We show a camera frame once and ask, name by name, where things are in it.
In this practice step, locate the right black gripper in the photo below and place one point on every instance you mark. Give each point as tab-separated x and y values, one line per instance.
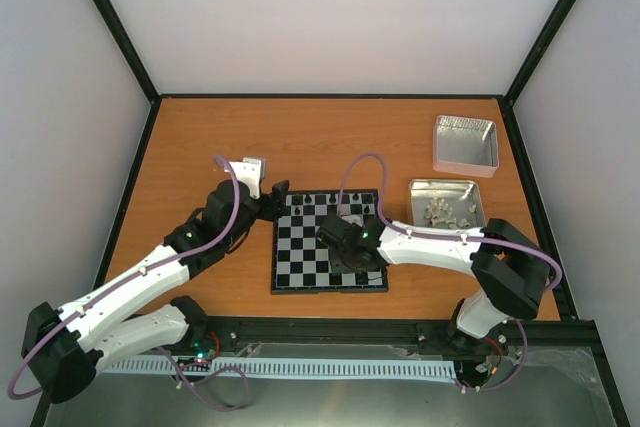
338	266

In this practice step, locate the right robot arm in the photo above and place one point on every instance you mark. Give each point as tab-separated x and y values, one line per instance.
512	272

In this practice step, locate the empty silver tin lid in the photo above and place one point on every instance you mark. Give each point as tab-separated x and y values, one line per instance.
465	146

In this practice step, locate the black frame rail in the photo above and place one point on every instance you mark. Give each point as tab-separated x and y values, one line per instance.
429	337

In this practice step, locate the small circuit board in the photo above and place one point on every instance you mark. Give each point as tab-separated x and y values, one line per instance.
206	352

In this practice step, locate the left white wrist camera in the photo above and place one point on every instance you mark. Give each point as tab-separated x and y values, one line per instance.
250	171

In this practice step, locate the light blue cable duct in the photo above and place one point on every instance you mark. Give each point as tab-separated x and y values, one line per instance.
327	369

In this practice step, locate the silver tin with white pieces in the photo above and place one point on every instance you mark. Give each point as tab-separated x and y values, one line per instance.
465	192

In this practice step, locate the pile of white chess pieces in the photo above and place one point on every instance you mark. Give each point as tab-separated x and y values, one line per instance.
443	215

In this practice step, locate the black and silver chessboard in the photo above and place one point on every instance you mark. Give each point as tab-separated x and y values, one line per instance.
301	263

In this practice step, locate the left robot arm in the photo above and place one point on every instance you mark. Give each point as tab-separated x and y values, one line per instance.
65	348

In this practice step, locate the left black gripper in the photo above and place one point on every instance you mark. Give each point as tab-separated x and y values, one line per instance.
275	202

